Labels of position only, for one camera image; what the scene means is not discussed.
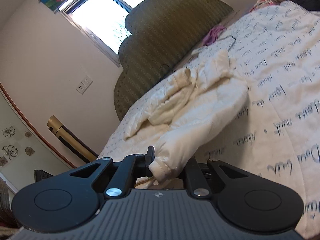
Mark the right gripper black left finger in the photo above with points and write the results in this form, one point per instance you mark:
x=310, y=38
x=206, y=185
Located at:
x=131, y=168

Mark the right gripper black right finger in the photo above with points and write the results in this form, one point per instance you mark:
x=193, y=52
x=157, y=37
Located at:
x=194, y=181

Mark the cream puffer jacket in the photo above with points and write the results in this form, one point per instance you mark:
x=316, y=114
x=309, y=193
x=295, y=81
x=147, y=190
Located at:
x=194, y=105

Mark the bedroom window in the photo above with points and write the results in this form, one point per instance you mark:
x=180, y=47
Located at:
x=103, y=21

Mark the gold and black chair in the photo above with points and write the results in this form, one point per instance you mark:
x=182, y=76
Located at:
x=72, y=142

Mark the green upholstered headboard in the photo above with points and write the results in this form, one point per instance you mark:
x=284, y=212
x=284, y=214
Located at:
x=163, y=32

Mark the purple cloth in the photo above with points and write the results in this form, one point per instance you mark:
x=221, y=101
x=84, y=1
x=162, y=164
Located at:
x=213, y=35

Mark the white bedsheet with script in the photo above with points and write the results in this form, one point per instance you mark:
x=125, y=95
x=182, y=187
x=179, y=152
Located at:
x=275, y=49

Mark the red floral fabric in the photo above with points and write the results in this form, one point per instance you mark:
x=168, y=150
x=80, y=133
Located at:
x=263, y=3

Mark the white double wall socket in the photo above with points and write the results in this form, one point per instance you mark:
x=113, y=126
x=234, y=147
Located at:
x=84, y=84

